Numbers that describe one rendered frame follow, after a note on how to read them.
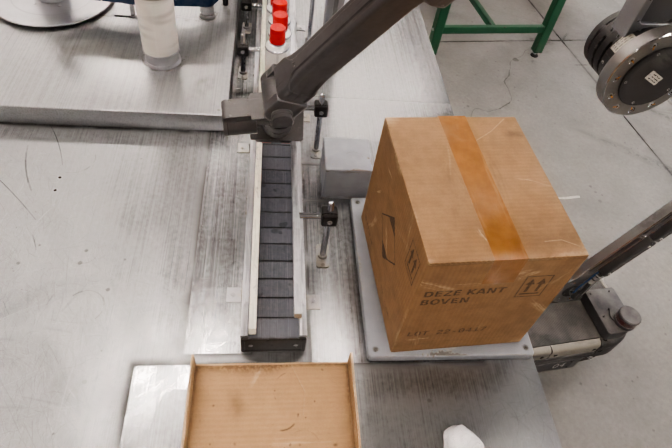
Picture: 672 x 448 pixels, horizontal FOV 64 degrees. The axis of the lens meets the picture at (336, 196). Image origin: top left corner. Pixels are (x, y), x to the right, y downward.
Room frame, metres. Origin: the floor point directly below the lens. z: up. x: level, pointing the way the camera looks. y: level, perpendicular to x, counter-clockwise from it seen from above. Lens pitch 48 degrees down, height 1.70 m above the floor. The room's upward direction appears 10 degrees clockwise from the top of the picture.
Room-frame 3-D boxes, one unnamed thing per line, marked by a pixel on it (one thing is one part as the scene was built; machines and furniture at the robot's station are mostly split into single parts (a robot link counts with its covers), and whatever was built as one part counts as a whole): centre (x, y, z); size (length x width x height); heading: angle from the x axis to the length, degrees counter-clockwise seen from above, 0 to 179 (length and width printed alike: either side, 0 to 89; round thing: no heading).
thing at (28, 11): (1.27, 0.84, 0.89); 0.31 x 0.31 x 0.01
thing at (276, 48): (0.99, 0.18, 0.98); 0.05 x 0.05 x 0.20
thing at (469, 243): (0.61, -0.21, 0.99); 0.30 x 0.24 x 0.27; 15
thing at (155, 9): (1.09, 0.48, 1.03); 0.09 x 0.09 x 0.30
